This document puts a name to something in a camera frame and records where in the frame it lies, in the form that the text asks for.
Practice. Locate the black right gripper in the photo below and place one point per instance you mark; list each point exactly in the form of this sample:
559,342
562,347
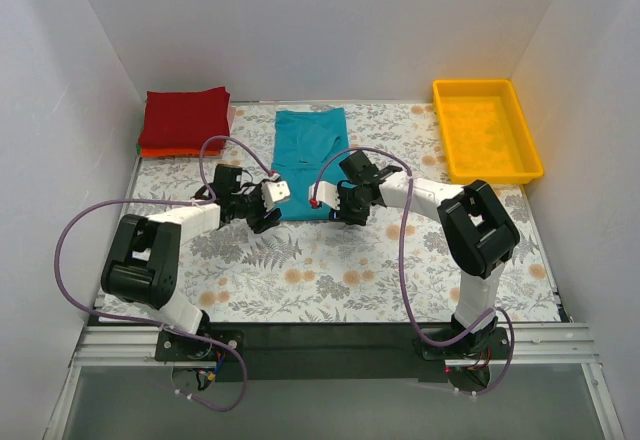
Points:
345,208

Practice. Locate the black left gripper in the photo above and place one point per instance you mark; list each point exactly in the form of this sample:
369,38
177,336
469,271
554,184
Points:
263,215

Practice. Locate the teal t-shirt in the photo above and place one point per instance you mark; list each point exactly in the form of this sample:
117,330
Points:
304,142

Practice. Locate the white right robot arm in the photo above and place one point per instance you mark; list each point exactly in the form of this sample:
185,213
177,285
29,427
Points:
480,235

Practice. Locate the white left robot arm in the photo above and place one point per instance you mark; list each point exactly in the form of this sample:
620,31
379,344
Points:
142,265

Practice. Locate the folded pink t-shirt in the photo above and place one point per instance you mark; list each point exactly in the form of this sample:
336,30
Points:
232,114

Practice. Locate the folded red t-shirt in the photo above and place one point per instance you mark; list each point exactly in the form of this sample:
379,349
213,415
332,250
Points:
184,120

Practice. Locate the folded orange t-shirt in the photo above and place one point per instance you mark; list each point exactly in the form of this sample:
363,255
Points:
168,152

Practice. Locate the yellow plastic tray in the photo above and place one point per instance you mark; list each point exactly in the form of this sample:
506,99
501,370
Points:
485,135

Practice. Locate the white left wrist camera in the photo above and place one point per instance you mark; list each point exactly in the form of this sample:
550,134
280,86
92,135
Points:
274,193

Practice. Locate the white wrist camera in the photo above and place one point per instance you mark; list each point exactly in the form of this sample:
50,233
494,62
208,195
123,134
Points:
274,193
322,194

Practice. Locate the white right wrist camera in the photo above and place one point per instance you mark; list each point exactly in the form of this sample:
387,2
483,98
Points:
322,194

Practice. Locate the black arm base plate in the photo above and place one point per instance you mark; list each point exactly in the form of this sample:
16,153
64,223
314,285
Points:
332,351

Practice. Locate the aluminium frame rail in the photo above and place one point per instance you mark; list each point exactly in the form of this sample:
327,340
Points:
535,343

